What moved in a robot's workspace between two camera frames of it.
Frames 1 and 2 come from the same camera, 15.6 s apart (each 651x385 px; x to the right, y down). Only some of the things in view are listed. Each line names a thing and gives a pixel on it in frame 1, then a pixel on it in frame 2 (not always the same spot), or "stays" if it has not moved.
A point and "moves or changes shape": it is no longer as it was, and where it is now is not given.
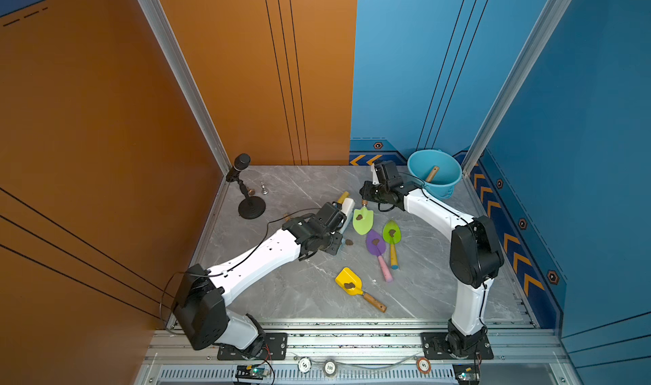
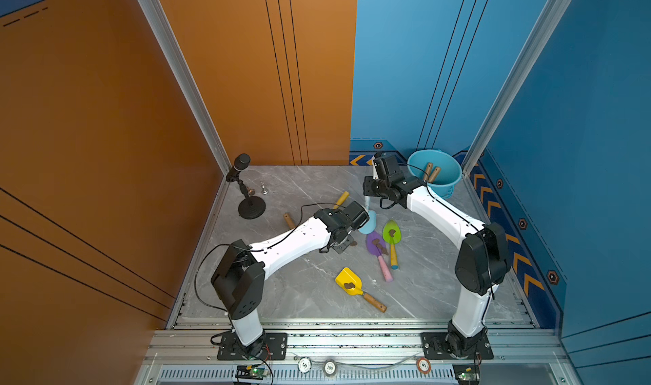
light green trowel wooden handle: (433, 172) stays
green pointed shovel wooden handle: (363, 219) moves or changes shape
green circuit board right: (467, 373) stays
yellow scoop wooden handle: (351, 283) stays
